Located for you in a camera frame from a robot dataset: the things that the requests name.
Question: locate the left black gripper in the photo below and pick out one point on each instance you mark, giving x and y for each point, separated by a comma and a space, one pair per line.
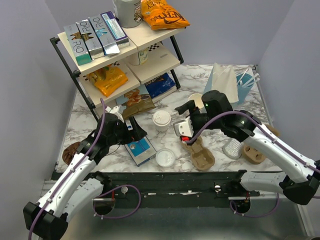
138, 133

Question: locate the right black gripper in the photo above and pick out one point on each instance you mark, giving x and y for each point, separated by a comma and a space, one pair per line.
190, 105

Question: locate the stack of paper cups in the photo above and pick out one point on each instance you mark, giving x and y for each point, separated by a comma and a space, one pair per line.
197, 98

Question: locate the single white lid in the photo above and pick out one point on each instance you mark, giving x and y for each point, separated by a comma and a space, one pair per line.
161, 118

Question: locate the stack of white lids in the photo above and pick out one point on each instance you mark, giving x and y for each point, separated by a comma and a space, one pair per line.
165, 158

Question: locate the light blue paper bag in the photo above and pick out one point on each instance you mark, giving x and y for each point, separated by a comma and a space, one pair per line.
223, 79

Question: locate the single brown cup carrier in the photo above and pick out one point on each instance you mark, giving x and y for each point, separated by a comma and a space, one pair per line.
201, 157

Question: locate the single paper cup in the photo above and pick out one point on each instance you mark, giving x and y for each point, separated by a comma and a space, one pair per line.
162, 127

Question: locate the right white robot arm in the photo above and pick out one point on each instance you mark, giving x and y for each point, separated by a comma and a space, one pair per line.
299, 179

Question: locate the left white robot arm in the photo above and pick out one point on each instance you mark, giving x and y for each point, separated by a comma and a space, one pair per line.
49, 217

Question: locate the blue razor package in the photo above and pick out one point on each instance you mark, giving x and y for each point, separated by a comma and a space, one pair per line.
141, 151

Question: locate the brown and blue snack bag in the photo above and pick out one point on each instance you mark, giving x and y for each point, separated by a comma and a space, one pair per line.
135, 101

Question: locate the blue chip bag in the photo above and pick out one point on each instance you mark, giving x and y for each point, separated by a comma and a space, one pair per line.
159, 85

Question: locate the black and cream shelf rack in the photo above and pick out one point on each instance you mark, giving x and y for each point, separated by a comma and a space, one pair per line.
164, 56

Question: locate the blue cup with stirrers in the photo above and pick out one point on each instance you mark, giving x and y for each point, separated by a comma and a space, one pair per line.
245, 83

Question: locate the yellow snack bag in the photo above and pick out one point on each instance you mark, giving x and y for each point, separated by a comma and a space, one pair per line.
107, 79

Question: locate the white bowl on shelf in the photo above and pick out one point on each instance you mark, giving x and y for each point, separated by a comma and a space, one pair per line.
139, 58

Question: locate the brown cardboard cup carrier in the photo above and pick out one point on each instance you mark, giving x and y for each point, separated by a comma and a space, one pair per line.
254, 156

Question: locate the blue R.O carton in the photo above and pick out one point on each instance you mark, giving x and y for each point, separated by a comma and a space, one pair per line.
104, 35

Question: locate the silver R.O carton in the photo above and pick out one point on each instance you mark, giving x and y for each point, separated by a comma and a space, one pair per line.
90, 38

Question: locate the orange chip bag top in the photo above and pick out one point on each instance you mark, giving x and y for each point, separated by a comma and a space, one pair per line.
159, 15

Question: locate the purple and white box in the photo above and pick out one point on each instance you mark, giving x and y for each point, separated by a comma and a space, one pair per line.
116, 30

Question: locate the teal R.O carton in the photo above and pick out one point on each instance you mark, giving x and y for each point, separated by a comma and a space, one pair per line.
77, 44

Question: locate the grey printed mug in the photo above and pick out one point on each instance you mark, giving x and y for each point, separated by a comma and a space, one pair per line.
128, 12

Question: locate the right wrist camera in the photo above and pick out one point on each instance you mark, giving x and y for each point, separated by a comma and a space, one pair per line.
184, 128

